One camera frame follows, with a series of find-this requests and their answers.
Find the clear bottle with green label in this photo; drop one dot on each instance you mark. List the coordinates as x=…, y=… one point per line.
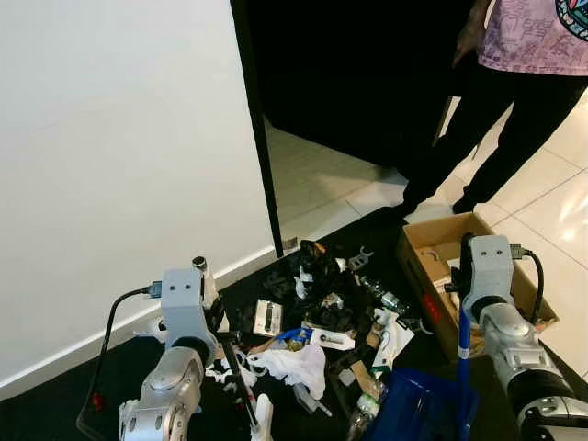
x=365, y=413

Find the person in pink shirt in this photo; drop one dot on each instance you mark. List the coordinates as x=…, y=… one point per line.
x=528, y=37

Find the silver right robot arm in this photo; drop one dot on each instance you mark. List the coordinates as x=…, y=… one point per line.
x=524, y=354

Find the white paper bag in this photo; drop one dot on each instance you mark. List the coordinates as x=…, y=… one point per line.
x=390, y=340

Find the brown cardboard scrap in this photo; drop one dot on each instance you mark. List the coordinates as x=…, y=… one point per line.
x=362, y=377

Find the white plastic piece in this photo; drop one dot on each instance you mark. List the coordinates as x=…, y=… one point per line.
x=263, y=418

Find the person's right hand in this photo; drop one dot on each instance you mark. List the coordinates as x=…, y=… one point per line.
x=469, y=41

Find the brown cardboard box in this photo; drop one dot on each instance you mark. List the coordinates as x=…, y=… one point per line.
x=432, y=248

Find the crushed clear plastic bottle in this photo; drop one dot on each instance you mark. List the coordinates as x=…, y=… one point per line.
x=386, y=296

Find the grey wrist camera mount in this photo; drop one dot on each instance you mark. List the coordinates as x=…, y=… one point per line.
x=184, y=303
x=490, y=266

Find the crumpled white cloth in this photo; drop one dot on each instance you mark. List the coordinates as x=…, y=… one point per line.
x=294, y=367

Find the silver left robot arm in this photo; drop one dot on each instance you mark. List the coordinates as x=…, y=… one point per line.
x=170, y=390

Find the small white printed box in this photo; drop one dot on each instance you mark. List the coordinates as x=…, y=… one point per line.
x=267, y=317

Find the clear bottle with black cap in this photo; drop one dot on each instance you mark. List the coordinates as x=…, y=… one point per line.
x=206, y=280

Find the flat white packet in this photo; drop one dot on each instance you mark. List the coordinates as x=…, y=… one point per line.
x=331, y=340

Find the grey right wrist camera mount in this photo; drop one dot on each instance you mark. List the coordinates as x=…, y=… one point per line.
x=490, y=266

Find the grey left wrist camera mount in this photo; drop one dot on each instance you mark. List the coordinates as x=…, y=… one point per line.
x=184, y=303

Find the black broom stick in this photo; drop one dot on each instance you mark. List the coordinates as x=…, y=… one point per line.
x=237, y=372

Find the black crumpled bag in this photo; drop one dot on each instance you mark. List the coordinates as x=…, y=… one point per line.
x=317, y=262

